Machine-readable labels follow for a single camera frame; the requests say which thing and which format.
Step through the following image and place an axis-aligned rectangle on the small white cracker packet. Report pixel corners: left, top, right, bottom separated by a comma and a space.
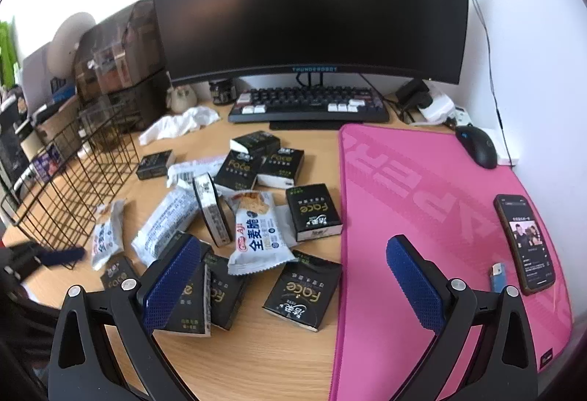
91, 199, 125, 271

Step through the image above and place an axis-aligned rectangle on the long white snack packet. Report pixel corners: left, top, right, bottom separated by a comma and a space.
131, 181, 200, 267

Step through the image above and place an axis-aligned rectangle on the black white tissue pack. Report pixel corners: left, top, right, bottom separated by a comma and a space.
192, 172, 233, 247

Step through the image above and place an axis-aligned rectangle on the white Aji cracker packet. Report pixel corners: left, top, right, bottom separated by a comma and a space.
227, 190, 296, 276

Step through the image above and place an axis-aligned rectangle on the long white pink packet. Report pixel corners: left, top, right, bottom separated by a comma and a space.
166, 154, 226, 187

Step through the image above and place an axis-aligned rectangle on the blue lighter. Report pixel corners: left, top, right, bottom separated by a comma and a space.
489, 263, 507, 294

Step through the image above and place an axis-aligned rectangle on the black smartphone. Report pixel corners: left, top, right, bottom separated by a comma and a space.
493, 194, 556, 296

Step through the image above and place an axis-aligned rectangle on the pink mouse pad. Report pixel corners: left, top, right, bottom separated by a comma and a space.
327, 123, 574, 401

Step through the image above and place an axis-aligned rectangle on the black computer mouse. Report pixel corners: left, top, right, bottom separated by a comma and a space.
455, 125, 497, 169

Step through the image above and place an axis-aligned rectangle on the white crumpled cloth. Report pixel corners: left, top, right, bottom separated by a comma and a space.
138, 106, 221, 146

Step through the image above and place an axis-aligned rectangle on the dark acrylic cosmetics organizer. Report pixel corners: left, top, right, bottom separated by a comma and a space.
74, 0, 170, 131

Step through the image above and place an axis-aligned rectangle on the white power strip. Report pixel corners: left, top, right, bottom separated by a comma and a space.
409, 86, 473, 127

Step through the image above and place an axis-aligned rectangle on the white round fan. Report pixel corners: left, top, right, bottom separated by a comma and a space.
47, 12, 95, 79

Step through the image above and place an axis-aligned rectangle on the small cream ceramic vase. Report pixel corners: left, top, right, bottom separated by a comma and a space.
166, 85, 198, 114

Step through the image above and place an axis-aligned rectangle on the dark mechanical keyboard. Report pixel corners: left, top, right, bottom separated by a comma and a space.
228, 86, 389, 124

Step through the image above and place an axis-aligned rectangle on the small dark glass jar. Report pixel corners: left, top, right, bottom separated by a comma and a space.
209, 79, 238, 106

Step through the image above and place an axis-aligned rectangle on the black curved monitor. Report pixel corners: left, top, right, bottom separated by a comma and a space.
147, 0, 471, 86

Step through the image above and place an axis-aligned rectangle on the black wire basket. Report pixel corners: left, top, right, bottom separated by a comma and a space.
1, 105, 139, 251

